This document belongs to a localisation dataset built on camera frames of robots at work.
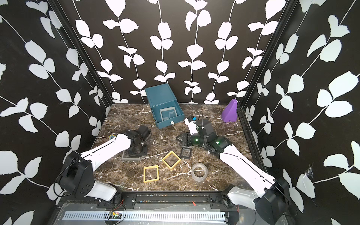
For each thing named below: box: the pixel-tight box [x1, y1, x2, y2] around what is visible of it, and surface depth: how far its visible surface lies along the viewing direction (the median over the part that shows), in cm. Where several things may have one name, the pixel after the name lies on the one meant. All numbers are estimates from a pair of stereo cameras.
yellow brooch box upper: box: [161, 150, 181, 170], surface depth 90 cm
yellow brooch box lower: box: [143, 165, 159, 183], surface depth 83 cm
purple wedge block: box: [221, 98, 238, 123], surface depth 104 cm
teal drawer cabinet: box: [144, 82, 178, 107], surface depth 101 cm
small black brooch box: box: [179, 147, 193, 160], surface depth 95 cm
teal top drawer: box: [150, 99, 186, 129], surface depth 96 cm
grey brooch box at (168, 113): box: [159, 106, 178, 121], surface depth 97 cm
